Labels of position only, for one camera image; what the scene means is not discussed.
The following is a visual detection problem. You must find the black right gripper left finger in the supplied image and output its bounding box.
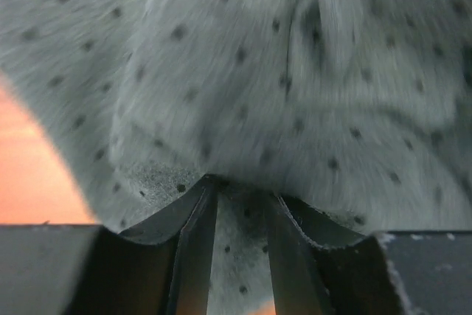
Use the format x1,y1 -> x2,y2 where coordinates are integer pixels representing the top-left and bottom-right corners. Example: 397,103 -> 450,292
1,176 -> 218,314

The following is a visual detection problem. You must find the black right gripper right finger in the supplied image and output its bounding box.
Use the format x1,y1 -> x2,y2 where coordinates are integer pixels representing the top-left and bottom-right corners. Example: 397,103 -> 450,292
263,195 -> 471,315

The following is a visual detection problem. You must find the black dotted skirt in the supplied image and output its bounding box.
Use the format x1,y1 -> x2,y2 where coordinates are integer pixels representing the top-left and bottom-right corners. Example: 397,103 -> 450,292
1,0 -> 471,314

